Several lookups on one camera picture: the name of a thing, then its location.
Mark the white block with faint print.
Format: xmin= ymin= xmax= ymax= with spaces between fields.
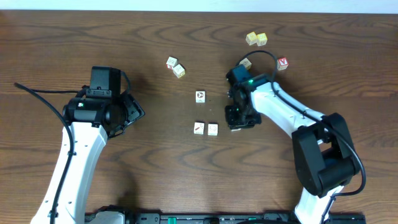
xmin=208 ymin=123 xmax=218 ymax=136

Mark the yellow block left of pair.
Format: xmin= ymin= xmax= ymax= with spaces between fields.
xmin=246 ymin=32 xmax=257 ymax=45

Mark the cream block with umbrella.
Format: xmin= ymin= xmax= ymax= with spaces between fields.
xmin=173 ymin=64 xmax=186 ymax=78

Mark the white block red number three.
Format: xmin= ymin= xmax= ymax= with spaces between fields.
xmin=166 ymin=57 xmax=178 ymax=70

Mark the cream block with faint drawing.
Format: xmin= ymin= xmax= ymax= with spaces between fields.
xmin=239 ymin=58 xmax=252 ymax=70

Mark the white block with soccer ball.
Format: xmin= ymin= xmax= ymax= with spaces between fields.
xmin=195 ymin=91 xmax=206 ymax=103

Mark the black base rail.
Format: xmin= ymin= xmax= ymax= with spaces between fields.
xmin=83 ymin=211 xmax=368 ymax=224

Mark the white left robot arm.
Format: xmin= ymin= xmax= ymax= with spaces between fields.
xmin=31 ymin=90 xmax=145 ymax=223

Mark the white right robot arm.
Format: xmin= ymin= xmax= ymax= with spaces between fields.
xmin=225 ymin=75 xmax=364 ymax=223

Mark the white block with hammer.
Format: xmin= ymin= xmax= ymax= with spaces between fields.
xmin=193 ymin=122 xmax=205 ymax=135

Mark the yellow block right of pair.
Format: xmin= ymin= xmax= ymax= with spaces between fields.
xmin=256 ymin=33 xmax=268 ymax=47

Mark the red letter block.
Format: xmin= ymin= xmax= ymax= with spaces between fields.
xmin=277 ymin=57 xmax=289 ymax=71

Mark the yellow block of pair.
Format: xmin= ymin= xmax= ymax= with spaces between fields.
xmin=256 ymin=33 xmax=268 ymax=47
xmin=246 ymin=32 xmax=257 ymax=45

